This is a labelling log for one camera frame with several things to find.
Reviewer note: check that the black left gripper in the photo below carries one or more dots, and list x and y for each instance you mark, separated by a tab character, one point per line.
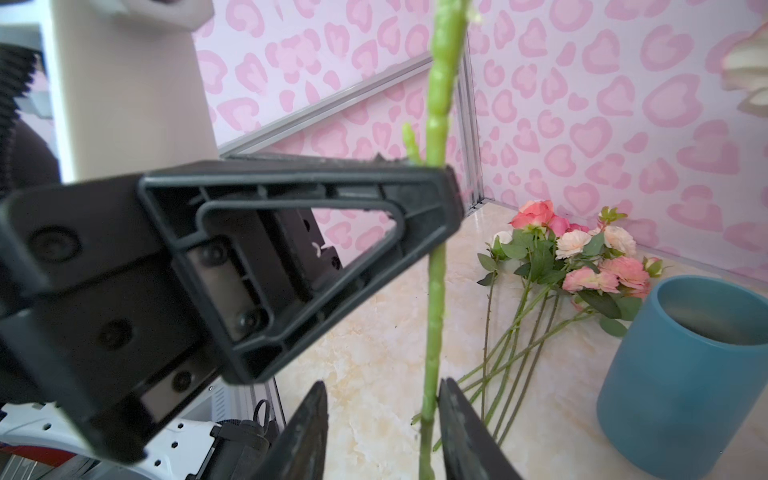
94	315

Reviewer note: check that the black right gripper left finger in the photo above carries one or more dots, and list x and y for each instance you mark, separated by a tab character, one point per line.
300	450

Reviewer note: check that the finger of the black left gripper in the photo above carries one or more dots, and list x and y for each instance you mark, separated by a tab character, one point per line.
248	251

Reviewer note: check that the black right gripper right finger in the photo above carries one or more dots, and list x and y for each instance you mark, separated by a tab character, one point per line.
469	451

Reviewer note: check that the pink cream spray roses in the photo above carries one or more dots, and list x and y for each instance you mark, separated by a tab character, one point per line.
604	280

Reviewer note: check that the small pink spray roses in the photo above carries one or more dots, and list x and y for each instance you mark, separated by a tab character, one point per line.
451	20

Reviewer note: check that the cream white rose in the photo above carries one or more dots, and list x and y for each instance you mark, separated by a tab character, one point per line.
744	68

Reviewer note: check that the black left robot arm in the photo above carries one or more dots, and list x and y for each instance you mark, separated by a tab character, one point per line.
123	298

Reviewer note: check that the teal ceramic vase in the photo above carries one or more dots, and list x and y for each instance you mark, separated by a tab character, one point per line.
685	376

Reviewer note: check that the magenta small rose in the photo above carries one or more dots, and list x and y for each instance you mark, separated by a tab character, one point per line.
560	226

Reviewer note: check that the left corner aluminium post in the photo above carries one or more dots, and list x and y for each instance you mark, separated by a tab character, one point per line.
468	127

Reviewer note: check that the diagonal aluminium frame bar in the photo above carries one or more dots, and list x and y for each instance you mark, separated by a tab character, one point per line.
313	114

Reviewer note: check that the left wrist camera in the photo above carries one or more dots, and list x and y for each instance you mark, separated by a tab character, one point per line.
126	87

